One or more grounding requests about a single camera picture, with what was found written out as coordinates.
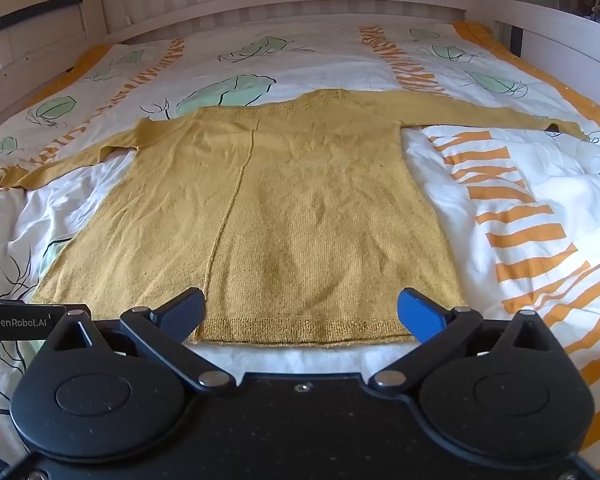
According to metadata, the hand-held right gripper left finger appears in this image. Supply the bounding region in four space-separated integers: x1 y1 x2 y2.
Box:
44 287 235 392

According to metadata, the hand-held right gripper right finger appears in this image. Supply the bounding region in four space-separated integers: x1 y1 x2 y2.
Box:
369 287 557 393

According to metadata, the yellow knit sweater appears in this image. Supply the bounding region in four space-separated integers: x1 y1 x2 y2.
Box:
2 87 589 348

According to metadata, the printed white duvet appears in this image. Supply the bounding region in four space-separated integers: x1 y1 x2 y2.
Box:
0 19 600 480

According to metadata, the white wooden bed frame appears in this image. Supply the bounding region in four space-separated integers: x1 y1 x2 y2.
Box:
0 0 600 131

